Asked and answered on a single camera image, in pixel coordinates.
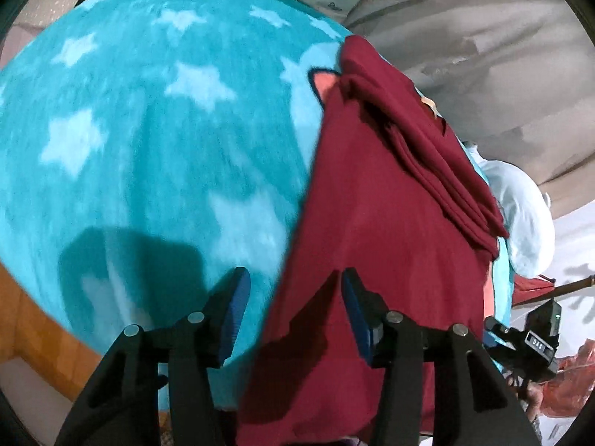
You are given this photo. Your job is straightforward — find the person's right hand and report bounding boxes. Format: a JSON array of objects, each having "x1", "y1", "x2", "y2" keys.
[{"x1": 506, "y1": 372, "x2": 546, "y2": 428}]

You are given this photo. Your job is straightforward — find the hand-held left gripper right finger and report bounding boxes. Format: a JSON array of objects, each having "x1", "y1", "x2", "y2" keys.
[{"x1": 341, "y1": 268, "x2": 542, "y2": 446}]

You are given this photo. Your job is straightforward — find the wooden stick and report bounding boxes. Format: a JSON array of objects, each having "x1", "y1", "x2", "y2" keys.
[{"x1": 511, "y1": 275, "x2": 595, "y2": 307}]

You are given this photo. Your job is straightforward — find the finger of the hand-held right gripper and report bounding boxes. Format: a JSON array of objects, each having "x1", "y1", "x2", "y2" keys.
[{"x1": 483, "y1": 316, "x2": 513, "y2": 349}]

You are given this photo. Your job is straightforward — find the pale blue pillow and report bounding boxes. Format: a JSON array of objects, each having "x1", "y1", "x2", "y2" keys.
[{"x1": 462, "y1": 139, "x2": 556, "y2": 277}]

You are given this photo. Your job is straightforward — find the teal star-print fleece blanket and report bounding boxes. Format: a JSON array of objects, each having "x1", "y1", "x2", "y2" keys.
[{"x1": 0, "y1": 0, "x2": 514, "y2": 412}]

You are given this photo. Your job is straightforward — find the wooden bed frame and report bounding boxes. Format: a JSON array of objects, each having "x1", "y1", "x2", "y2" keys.
[{"x1": 0, "y1": 260, "x2": 170, "y2": 433}]

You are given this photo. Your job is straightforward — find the red plastic bag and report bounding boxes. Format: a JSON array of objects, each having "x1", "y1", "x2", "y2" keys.
[{"x1": 534, "y1": 340, "x2": 595, "y2": 421}]

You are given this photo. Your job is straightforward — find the grey curtain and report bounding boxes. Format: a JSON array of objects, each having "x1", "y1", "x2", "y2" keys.
[{"x1": 345, "y1": 0, "x2": 595, "y2": 217}]

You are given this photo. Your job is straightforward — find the maroon shirt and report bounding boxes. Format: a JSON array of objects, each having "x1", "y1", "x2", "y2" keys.
[{"x1": 235, "y1": 35, "x2": 511, "y2": 446}]

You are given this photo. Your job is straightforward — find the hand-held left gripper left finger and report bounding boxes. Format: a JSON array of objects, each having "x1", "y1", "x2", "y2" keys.
[{"x1": 55, "y1": 266, "x2": 252, "y2": 446}]

